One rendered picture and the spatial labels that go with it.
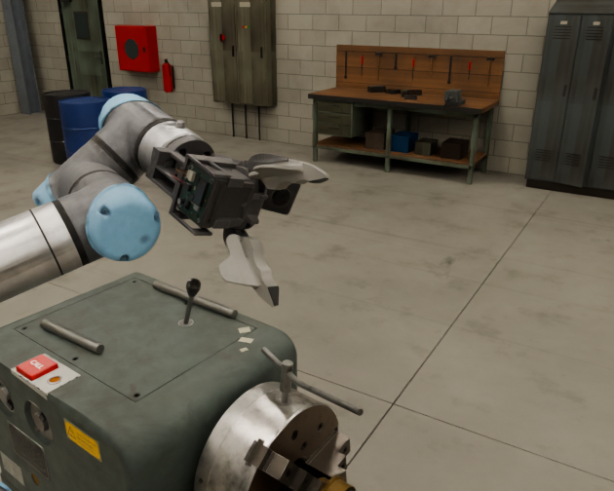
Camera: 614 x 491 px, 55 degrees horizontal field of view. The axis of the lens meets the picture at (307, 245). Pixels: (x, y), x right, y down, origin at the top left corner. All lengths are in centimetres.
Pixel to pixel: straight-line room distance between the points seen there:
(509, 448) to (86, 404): 227
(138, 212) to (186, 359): 71
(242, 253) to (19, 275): 22
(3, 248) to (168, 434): 62
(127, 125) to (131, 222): 18
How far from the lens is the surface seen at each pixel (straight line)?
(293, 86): 873
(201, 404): 120
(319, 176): 58
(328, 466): 125
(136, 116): 76
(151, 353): 134
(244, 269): 64
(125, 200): 62
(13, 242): 63
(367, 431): 306
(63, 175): 75
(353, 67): 818
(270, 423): 115
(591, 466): 315
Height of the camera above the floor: 196
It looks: 23 degrees down
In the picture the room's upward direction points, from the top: straight up
